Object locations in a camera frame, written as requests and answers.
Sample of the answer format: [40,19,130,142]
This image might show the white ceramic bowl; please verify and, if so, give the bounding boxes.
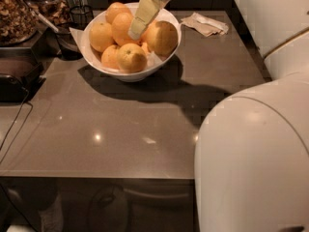
[75,9,182,82]

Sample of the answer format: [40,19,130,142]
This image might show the black power cable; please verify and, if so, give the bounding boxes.
[0,73,35,164]

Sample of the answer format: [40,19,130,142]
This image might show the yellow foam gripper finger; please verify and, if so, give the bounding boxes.
[128,0,163,40]

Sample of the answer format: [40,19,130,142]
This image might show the white handled utensil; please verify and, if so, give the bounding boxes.
[21,0,60,33]

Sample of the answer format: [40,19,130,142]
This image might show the glass jar of dried snacks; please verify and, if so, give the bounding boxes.
[0,0,37,46]

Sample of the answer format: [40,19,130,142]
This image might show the crumpled paper napkin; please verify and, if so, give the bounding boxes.
[182,13,229,37]

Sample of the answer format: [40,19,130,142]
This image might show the black wire cup holder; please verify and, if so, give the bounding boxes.
[55,5,94,61]

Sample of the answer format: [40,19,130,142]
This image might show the right large orange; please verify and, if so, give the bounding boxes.
[145,21,178,57]

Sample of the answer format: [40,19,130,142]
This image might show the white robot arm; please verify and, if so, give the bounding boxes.
[194,0,309,232]

